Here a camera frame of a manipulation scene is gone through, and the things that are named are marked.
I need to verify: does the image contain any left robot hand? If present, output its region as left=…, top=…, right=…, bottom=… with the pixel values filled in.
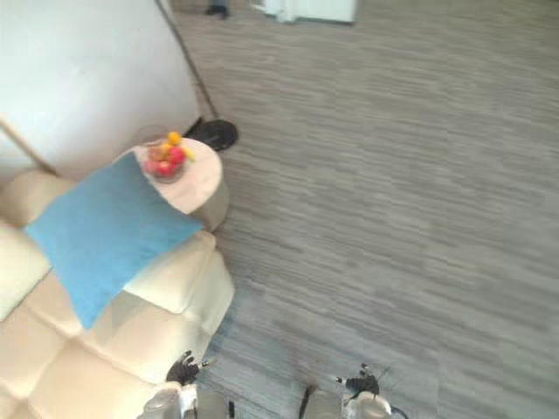
left=167, top=349, right=217, bottom=387

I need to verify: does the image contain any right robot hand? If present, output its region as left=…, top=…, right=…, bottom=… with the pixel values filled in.
left=335, top=363, right=381, bottom=395

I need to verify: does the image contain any cream leather sofa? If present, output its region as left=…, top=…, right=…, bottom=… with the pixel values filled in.
left=0, top=168, right=235, bottom=419

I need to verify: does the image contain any blue square cushion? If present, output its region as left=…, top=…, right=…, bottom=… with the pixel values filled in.
left=24, top=153, right=204, bottom=331

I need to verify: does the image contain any round beige side table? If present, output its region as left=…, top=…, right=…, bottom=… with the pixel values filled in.
left=112, top=137, right=230, bottom=233

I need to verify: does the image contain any cream sofa back cushion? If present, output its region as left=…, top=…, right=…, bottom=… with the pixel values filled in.
left=0, top=224, right=53, bottom=322

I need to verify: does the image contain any glass bowl of fruit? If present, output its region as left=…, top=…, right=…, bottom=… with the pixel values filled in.
left=138, top=125, right=197, bottom=182

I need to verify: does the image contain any black floor lamp base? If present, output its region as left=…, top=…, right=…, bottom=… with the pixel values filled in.
left=183, top=116, right=241, bottom=153

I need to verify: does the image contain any thin floor lamp pole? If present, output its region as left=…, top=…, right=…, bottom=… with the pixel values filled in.
left=154, top=0, right=221, bottom=120

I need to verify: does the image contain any white cabinet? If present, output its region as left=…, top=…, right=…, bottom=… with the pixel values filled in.
left=263, top=0, right=359, bottom=26

